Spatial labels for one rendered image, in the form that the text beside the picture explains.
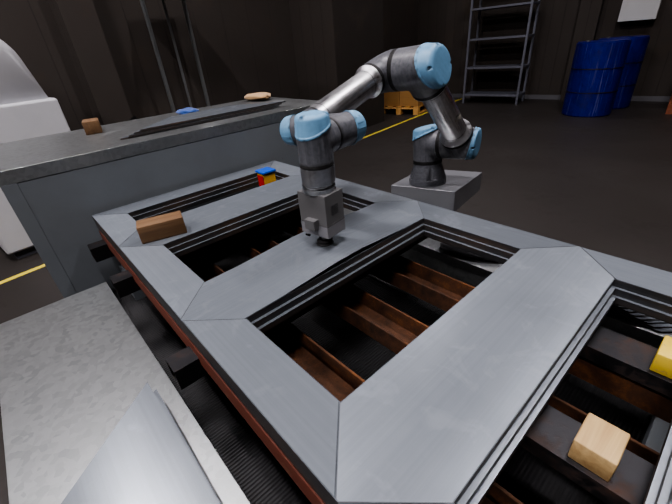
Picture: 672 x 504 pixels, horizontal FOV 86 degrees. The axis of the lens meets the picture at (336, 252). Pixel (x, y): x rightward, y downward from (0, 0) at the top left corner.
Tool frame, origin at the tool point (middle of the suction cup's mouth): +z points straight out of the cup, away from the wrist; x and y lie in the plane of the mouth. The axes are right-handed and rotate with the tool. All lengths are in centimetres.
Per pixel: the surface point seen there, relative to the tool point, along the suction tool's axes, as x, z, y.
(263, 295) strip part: -22.5, -0.2, 2.4
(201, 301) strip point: -31.0, -0.1, -7.2
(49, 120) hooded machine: 27, -9, -302
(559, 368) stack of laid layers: -8, 2, 54
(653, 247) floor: 221, 87, 77
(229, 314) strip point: -30.2, -0.1, 1.3
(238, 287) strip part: -23.6, -0.2, -4.5
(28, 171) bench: -35, -18, -87
